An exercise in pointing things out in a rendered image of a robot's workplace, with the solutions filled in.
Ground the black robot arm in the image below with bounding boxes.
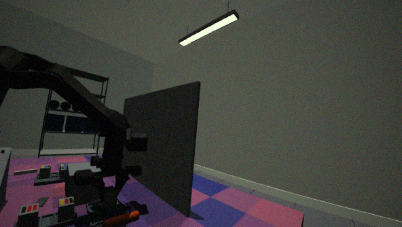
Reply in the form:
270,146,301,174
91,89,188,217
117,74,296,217
0,46,148,153

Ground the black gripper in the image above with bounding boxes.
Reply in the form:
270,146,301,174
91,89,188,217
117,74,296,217
73,151,142,203

